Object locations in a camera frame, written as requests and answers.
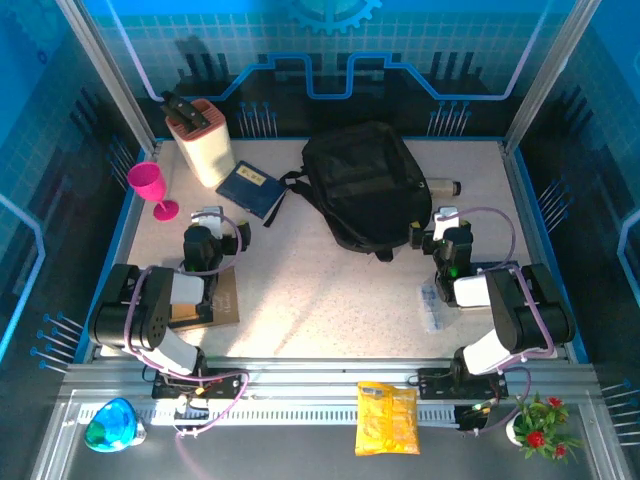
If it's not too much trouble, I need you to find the aluminium frame rail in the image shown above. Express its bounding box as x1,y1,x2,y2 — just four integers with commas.
59,357,599,401

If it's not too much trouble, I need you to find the cream orange knife block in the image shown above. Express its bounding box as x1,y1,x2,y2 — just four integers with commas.
165,98,237,189

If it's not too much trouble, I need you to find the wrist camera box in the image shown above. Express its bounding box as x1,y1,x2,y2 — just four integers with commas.
191,207,225,240
432,205,461,241

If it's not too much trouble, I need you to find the white slotted cable duct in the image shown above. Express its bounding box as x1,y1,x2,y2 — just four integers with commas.
77,402,461,426

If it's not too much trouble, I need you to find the blue book with yellow label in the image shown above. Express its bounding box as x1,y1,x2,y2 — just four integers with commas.
215,159,289,221

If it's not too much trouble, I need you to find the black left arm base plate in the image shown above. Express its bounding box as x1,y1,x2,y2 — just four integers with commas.
151,367,250,400

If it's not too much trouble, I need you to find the blue glass ornament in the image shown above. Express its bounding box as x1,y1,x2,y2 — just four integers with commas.
83,397,147,454

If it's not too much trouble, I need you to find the brown hardcover book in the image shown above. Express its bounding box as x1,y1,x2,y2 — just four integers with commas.
169,269,241,331

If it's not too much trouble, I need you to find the black handled knife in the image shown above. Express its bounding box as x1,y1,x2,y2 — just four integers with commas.
159,90,195,124
175,105,211,132

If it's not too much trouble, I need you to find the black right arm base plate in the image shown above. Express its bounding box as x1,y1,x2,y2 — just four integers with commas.
417,366,510,400

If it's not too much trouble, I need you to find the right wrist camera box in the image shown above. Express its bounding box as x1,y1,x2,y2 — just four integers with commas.
432,205,461,241

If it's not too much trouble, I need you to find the yellow snack bag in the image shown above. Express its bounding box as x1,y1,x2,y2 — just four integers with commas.
354,380,421,457

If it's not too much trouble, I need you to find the clear plastic packet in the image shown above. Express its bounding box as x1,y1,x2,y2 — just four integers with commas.
418,279,446,334

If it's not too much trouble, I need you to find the black backpack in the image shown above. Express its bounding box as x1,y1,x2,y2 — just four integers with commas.
277,121,434,264

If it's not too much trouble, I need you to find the potted plant with red flowers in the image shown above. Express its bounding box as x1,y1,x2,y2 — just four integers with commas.
505,392,584,464

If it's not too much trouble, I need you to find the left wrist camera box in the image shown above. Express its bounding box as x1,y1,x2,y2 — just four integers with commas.
191,207,225,240

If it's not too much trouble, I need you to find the pink plastic goblet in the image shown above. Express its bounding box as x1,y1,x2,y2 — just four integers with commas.
126,161,180,222

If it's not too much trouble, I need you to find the aluminium frame post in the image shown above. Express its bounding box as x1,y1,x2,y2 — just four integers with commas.
54,0,161,156
502,0,604,151

